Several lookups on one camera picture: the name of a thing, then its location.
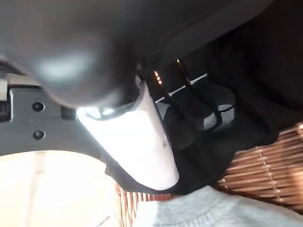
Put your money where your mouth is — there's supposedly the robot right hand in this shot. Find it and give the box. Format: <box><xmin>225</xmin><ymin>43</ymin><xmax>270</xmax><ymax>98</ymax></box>
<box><xmin>0</xmin><ymin>0</ymin><xmax>275</xmax><ymax>190</ymax></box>

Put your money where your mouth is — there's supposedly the round black washer door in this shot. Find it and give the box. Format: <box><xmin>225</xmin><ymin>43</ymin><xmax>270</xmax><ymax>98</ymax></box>
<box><xmin>0</xmin><ymin>54</ymin><xmax>124</xmax><ymax>227</ymax></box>

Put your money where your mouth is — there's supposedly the white garment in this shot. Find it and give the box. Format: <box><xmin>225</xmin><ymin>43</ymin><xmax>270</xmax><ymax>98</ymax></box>
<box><xmin>137</xmin><ymin>185</ymin><xmax>303</xmax><ymax>227</ymax></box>

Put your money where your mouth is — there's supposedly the wicker laundry basket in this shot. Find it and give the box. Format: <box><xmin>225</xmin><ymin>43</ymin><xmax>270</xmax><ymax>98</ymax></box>
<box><xmin>116</xmin><ymin>122</ymin><xmax>303</xmax><ymax>213</ymax></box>

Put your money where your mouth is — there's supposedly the black garment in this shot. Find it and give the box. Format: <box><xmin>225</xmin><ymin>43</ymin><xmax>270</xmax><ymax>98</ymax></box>
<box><xmin>105</xmin><ymin>0</ymin><xmax>303</xmax><ymax>196</ymax></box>

